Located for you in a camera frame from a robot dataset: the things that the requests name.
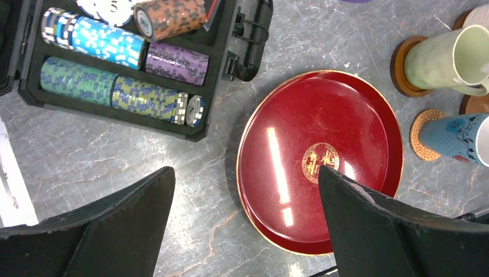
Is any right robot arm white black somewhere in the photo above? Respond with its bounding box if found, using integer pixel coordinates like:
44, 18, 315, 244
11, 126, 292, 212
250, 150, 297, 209
457, 206, 488, 224

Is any cream yellow mug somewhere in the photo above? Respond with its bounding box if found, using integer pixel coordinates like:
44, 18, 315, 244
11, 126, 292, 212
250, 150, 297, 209
462, 4, 489, 29

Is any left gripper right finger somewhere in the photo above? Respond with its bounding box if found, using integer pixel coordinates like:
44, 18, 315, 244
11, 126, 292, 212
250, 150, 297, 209
319, 166, 488, 276

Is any woven rattan coaster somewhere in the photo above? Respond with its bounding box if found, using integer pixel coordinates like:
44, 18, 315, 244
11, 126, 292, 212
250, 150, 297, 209
409, 108, 446, 162

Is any red round tray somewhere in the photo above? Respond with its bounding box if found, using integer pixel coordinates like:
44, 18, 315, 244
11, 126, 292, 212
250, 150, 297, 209
236, 70, 404, 256

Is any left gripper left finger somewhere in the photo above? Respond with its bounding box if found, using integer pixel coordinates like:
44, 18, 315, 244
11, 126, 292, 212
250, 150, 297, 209
1, 167, 176, 276

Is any blue mug white inside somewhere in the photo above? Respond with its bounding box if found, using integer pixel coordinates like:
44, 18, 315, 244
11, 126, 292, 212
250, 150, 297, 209
419, 113, 488, 167

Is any black poker chip case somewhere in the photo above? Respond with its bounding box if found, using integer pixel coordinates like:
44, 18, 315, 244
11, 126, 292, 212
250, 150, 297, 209
1, 1, 273, 142

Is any light green mug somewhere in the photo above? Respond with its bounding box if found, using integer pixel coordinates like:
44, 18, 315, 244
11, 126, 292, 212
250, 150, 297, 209
404, 25, 488, 96

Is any purple metronome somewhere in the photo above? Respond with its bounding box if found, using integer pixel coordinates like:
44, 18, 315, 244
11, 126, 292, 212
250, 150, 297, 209
341, 0, 371, 3

